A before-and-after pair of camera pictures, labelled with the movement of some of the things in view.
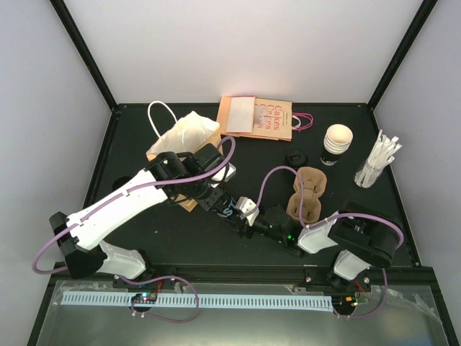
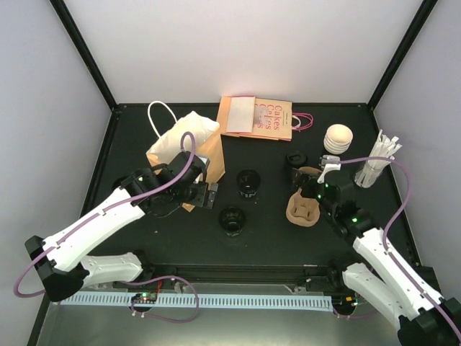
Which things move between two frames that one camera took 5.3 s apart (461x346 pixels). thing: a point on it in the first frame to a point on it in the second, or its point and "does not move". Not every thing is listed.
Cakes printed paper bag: (274, 119) does not move
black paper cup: (229, 211) to (248, 181)
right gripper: (245, 230) to (306, 192)
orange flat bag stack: (236, 115) does not move
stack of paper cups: (337, 139) does not move
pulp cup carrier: (314, 182) does not move
